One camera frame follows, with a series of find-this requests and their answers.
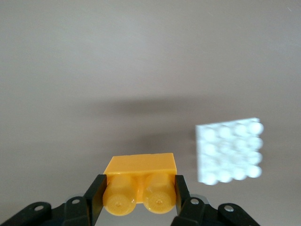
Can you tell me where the yellow two-stud block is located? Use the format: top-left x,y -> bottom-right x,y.
103,152 -> 177,216

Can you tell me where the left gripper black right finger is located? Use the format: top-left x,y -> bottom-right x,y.
171,175 -> 261,226

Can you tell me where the brown table cover sheet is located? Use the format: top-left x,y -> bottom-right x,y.
0,0 -> 301,226

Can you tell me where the white studded base plate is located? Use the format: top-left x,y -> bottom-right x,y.
195,117 -> 264,186

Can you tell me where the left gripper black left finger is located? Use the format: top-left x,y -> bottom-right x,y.
0,174 -> 108,226

